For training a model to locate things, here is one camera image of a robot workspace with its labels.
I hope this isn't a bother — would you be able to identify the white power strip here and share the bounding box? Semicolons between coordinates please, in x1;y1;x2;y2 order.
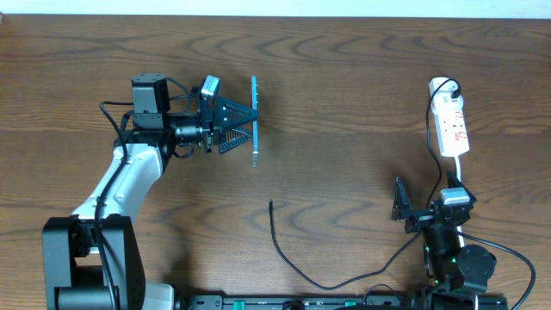
429;77;470;158

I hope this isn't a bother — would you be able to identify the silver smartphone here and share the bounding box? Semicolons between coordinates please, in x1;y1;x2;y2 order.
251;76;259;168

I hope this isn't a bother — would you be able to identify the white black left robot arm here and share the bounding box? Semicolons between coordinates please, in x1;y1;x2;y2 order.
42;73;259;310

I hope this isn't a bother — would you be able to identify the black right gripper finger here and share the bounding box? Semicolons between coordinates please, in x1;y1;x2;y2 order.
391;177;412;220
447;170;477;204

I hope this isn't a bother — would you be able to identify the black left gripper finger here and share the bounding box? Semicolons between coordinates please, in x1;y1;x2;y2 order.
214;97;259;129
218;127;253;154

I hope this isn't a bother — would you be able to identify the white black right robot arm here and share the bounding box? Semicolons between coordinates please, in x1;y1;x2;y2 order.
392;171;508;309

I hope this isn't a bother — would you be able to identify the white USB charger adapter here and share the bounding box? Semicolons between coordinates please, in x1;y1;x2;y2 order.
430;80;464;115

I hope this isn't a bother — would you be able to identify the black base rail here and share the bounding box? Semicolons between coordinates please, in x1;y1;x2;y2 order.
187;292;508;310

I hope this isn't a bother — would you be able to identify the white power strip cord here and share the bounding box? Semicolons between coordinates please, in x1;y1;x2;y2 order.
454;155;467;249

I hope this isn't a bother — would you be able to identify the black USB charging cable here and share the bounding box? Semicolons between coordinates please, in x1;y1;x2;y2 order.
268;77;462;291

